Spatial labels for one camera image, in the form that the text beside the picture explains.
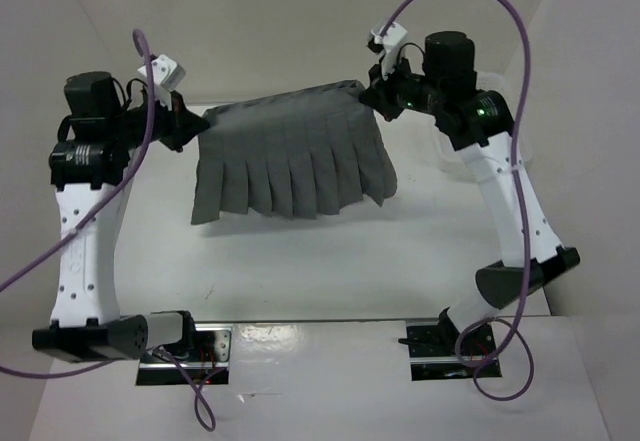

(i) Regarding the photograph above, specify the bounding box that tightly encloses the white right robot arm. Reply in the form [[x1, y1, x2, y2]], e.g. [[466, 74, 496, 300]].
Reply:
[[360, 25, 580, 354]]

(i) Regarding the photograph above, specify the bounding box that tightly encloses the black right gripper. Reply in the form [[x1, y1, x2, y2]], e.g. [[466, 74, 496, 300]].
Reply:
[[362, 48, 445, 120]]

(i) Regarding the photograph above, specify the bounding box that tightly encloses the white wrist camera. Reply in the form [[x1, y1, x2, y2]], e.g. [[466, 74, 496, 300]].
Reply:
[[151, 54, 186, 110], [367, 21, 408, 80]]

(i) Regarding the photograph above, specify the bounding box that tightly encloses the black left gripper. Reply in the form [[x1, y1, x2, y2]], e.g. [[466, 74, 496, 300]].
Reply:
[[109, 85, 208, 153]]

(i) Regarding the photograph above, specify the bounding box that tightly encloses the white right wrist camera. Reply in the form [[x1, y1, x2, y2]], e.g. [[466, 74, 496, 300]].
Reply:
[[367, 21, 408, 80]]

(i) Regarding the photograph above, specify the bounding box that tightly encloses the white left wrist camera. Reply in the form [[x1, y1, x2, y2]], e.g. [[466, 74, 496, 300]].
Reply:
[[151, 54, 186, 110]]

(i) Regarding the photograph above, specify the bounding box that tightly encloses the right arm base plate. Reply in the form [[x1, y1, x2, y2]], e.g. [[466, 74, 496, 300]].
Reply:
[[398, 320, 496, 382]]

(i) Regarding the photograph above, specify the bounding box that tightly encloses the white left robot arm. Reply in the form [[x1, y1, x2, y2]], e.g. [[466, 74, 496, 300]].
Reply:
[[32, 68, 209, 363]]

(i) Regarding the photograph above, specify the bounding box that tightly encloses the grey pleated skirt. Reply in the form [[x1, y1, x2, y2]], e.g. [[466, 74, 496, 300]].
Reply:
[[191, 80, 398, 225]]

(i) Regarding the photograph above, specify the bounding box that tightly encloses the white plastic basket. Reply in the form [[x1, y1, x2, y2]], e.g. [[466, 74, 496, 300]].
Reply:
[[429, 70, 534, 182]]

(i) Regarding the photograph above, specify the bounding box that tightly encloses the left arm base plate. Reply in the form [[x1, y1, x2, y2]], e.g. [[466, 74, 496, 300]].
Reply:
[[135, 322, 233, 387]]

